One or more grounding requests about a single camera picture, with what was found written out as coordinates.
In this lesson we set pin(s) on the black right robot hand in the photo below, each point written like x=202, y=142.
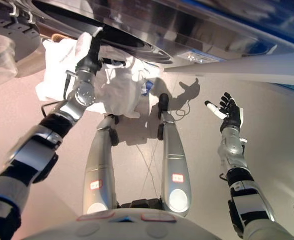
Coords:
x=233, y=115

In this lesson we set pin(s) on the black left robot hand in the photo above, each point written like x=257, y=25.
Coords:
x=90, y=62

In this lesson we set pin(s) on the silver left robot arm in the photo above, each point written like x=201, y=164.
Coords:
x=36, y=155

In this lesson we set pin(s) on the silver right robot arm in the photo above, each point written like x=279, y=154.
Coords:
x=249, y=200

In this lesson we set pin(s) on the brown wicker laundry basket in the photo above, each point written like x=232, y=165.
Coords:
x=56, y=37

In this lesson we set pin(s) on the round washing machine door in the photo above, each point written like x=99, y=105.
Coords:
x=9, y=27

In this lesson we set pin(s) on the grey washing machine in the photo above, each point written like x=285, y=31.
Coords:
x=186, y=22

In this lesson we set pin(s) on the white cloth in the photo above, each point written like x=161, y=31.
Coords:
x=121, y=87

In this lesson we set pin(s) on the small blue tag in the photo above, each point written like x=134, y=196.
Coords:
x=148, y=87

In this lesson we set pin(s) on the blue white energy label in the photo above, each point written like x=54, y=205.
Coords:
x=204, y=57

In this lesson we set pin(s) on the silver left robot leg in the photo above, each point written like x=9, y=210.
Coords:
x=100, y=160

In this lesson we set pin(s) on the grey robot torso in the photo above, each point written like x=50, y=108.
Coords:
x=124, y=228

